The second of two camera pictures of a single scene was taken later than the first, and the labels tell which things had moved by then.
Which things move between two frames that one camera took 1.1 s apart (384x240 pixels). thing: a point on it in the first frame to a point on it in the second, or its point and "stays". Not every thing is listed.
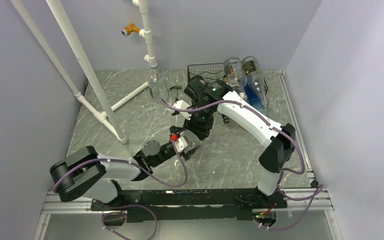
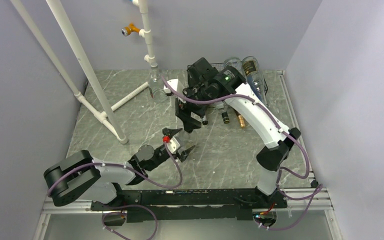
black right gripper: [201, 131] to [189, 122]
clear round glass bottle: [158, 84] stays
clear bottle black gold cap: [226, 119] stays
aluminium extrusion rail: [304, 200] stays
